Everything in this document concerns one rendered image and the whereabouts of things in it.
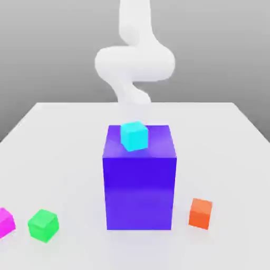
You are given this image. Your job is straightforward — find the small cyan cube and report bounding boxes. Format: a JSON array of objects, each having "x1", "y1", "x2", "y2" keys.
[{"x1": 120, "y1": 121, "x2": 149, "y2": 152}]

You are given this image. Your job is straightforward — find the small orange cube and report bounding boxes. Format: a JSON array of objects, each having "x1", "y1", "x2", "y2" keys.
[{"x1": 188, "y1": 198, "x2": 213, "y2": 230}]

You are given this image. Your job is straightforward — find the small green cube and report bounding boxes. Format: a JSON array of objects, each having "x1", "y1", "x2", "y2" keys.
[{"x1": 27, "y1": 208, "x2": 60, "y2": 244}]

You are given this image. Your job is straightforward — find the small magenta cube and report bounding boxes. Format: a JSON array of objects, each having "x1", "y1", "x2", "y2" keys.
[{"x1": 0, "y1": 207, "x2": 16, "y2": 239}]

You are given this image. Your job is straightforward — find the large blue box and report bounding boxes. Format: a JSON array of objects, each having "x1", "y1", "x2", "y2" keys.
[{"x1": 102, "y1": 124, "x2": 177, "y2": 231}]

